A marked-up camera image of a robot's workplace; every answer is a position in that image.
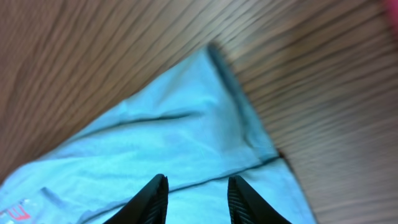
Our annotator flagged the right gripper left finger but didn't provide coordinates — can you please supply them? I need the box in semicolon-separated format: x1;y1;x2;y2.
105;174;169;224

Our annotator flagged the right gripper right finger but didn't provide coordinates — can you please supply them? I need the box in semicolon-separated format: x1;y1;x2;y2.
227;175;290;224

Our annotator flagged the light blue printed t-shirt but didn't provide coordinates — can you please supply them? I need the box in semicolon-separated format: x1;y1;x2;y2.
1;45;315;223

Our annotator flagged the red t-shirt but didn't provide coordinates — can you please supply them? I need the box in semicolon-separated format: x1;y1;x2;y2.
383;0;398;36

